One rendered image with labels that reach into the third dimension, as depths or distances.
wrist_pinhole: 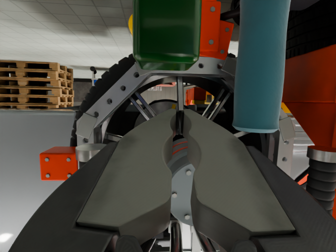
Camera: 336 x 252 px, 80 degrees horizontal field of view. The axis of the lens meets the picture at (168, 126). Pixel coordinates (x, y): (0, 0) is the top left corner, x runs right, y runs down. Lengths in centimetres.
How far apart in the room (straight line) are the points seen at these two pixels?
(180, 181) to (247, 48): 27
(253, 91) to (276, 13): 14
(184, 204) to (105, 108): 28
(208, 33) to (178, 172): 32
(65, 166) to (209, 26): 47
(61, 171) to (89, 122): 14
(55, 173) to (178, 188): 32
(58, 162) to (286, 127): 57
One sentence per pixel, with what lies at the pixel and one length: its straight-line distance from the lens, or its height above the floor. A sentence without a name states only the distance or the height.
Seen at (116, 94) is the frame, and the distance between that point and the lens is 49.
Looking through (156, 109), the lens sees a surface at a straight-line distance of 99.
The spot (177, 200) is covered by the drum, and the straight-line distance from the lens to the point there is 39.
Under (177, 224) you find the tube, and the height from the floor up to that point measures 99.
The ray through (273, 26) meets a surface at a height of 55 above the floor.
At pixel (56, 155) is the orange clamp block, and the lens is 56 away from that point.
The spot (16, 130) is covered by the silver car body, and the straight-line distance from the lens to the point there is 107.
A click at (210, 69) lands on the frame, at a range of 51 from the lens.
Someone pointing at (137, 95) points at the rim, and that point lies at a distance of 59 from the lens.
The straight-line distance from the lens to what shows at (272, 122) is 42.
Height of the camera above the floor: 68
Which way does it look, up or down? 7 degrees up
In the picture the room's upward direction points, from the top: 179 degrees counter-clockwise
